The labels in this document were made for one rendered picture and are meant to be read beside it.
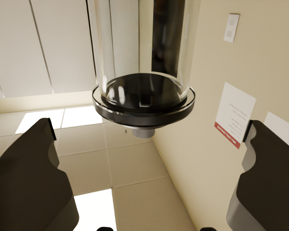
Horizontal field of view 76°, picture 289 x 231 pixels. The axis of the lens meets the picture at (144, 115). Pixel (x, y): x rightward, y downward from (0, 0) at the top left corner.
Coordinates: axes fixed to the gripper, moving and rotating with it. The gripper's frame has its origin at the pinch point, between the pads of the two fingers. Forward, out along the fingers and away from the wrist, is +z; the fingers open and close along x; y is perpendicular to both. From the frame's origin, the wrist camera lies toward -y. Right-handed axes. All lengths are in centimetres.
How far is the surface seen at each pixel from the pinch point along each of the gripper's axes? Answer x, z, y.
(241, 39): 42, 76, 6
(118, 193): -24, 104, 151
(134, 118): -1.2, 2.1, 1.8
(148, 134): 0.2, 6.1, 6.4
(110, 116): -3.3, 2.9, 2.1
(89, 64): -76, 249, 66
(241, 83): 44, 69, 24
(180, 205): 34, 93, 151
